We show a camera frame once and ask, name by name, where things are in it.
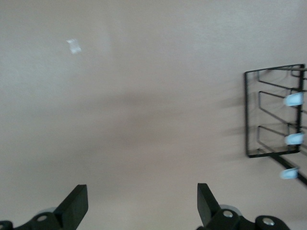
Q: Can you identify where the black wire cup holder rack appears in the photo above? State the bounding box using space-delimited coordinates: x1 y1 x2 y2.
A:
244 63 307 185

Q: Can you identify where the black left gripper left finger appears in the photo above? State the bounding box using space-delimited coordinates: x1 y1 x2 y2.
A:
16 184 89 230

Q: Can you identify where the small brown tape square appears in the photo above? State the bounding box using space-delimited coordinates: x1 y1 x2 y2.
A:
66 38 82 55

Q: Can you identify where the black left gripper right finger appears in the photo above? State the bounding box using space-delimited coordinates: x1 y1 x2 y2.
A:
196 183 243 230

